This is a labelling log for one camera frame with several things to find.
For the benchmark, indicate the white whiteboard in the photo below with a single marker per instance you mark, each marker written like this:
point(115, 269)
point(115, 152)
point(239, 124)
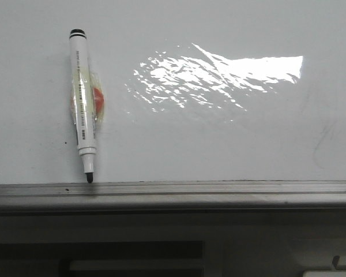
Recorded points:
point(207, 105)

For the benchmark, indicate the white black-tipped whiteboard marker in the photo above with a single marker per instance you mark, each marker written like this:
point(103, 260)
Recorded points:
point(83, 101)

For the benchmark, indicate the white marker tray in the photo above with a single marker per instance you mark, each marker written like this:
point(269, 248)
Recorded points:
point(337, 269)

